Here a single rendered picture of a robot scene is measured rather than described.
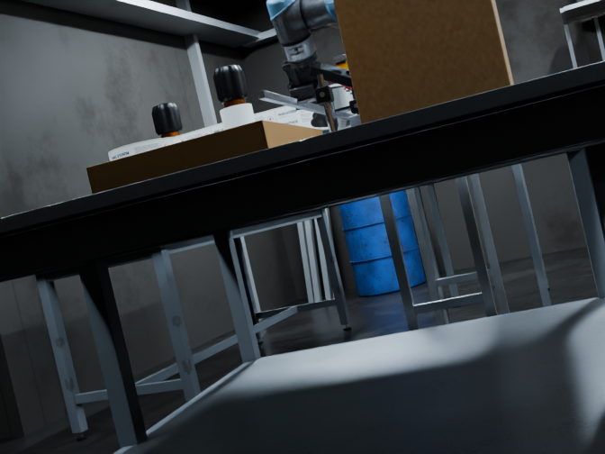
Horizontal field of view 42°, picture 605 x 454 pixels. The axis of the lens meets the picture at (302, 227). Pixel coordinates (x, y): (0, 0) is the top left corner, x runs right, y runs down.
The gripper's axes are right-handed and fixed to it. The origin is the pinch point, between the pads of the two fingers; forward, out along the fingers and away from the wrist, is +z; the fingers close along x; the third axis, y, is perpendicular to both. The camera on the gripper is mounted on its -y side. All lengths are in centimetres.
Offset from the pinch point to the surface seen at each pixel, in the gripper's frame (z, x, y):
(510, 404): 56, 45, -27
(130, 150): -9, 0, 54
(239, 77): -13.2, -18.1, 24.8
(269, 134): -40, 86, -12
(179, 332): 95, -58, 104
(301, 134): -33, 73, -12
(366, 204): 224, -347, 82
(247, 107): -6.3, -13.6, 24.6
